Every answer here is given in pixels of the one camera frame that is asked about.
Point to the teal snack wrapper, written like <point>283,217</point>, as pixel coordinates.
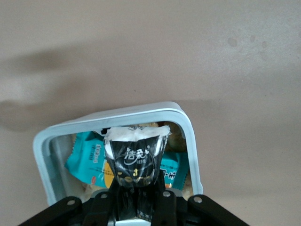
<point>174,171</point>
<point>87,162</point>

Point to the black tissue packet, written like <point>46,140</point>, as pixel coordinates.
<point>135,160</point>

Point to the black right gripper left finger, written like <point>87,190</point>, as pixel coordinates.
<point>70,212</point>

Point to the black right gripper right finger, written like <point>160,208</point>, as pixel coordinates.
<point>202,212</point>

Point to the white square trash bin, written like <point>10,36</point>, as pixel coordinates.
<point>42,160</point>

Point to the brown table cover sheet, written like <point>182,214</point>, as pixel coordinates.
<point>150,58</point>

